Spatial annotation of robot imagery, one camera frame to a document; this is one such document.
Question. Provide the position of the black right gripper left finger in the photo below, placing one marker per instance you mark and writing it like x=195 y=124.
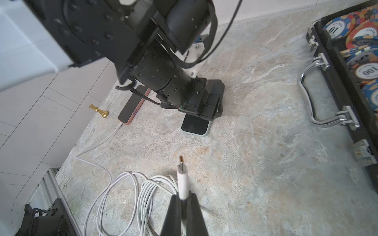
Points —
x=173 y=218

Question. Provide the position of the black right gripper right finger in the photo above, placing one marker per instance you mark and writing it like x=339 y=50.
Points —
x=195 y=222

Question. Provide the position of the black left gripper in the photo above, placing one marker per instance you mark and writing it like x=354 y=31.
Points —
x=197 y=97

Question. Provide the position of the green case phone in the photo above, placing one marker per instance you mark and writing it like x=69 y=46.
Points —
x=196 y=126

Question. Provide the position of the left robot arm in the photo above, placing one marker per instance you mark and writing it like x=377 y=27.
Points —
x=149 y=42

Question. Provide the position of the gold chess pawn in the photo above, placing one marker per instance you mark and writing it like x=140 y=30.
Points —
x=103 y=113

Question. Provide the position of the black poker chip case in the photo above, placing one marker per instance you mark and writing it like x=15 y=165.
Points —
x=354 y=112

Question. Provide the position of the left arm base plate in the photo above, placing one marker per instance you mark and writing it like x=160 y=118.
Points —
x=51 y=222

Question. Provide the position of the aluminium front rail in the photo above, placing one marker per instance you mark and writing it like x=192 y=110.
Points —
x=46 y=192

